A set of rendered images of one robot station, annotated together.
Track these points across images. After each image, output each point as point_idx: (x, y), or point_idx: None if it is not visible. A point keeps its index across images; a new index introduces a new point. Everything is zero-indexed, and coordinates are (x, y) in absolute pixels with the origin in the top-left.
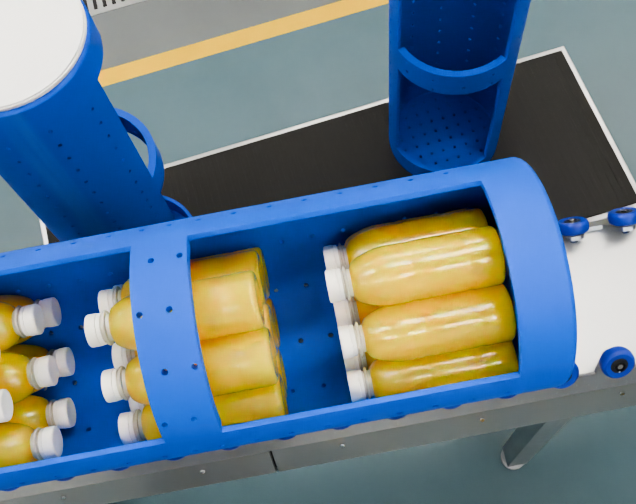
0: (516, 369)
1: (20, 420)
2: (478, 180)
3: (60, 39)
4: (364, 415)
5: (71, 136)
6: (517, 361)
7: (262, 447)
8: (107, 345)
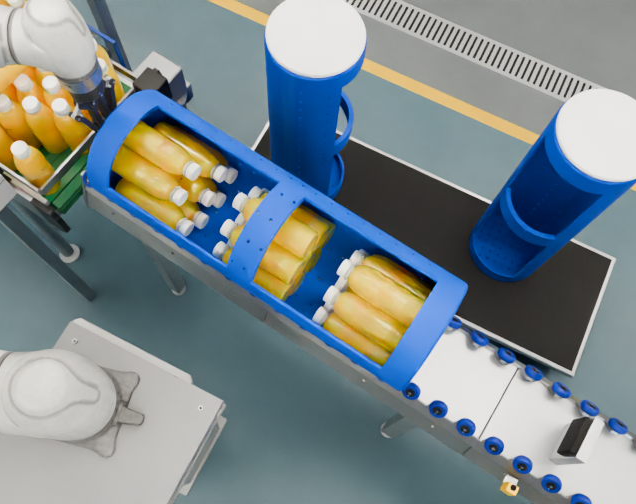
0: None
1: (183, 208)
2: (437, 279)
3: (339, 58)
4: (309, 328)
5: (309, 102)
6: None
7: (265, 306)
8: None
